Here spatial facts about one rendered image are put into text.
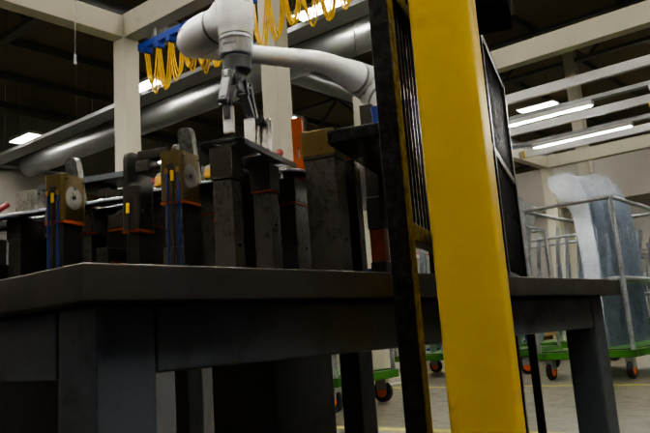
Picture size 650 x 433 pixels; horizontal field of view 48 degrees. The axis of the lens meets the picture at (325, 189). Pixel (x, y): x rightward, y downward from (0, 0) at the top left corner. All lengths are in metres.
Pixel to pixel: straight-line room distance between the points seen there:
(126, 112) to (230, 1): 4.58
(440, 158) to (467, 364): 0.32
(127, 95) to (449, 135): 5.52
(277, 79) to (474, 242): 9.44
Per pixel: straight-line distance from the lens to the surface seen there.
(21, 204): 2.44
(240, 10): 1.98
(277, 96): 10.42
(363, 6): 10.76
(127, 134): 6.45
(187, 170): 1.70
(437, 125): 1.18
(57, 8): 6.48
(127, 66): 6.66
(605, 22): 7.84
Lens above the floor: 0.61
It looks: 11 degrees up
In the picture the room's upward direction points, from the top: 4 degrees counter-clockwise
